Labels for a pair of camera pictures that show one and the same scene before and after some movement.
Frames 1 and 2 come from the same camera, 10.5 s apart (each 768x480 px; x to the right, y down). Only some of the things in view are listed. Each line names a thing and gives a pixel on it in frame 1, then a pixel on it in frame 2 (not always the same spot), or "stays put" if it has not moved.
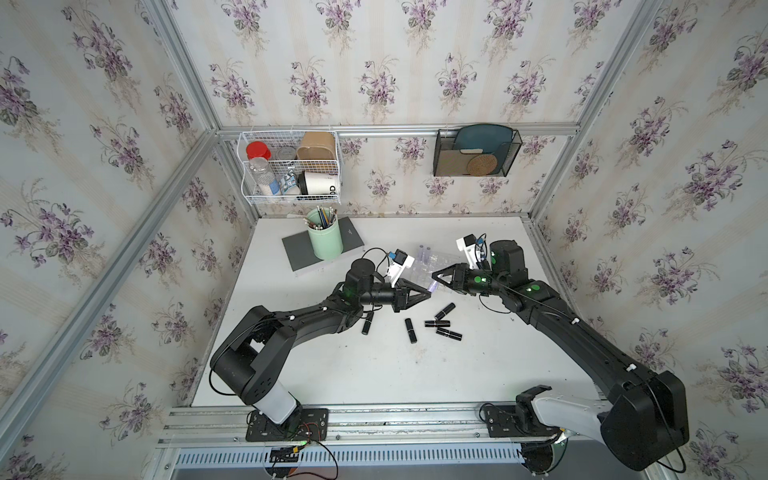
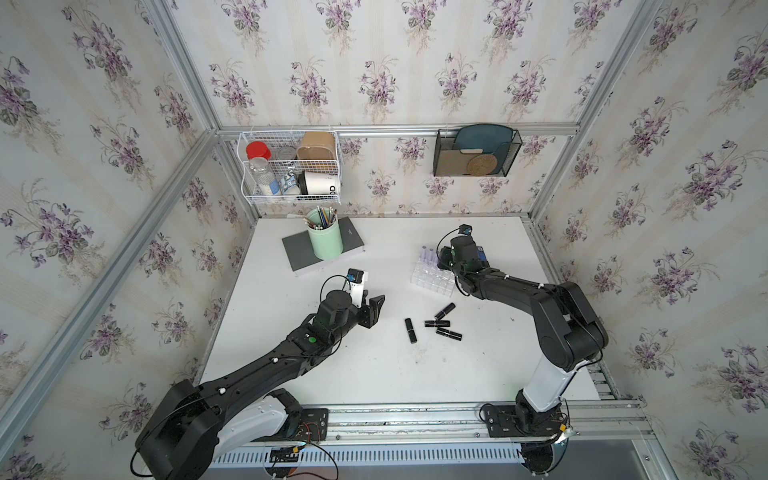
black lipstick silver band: x=411 y=331 stays put
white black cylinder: x=317 y=183 stays put
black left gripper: x=404 y=295 → x=371 y=317
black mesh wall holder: x=475 y=152 stays put
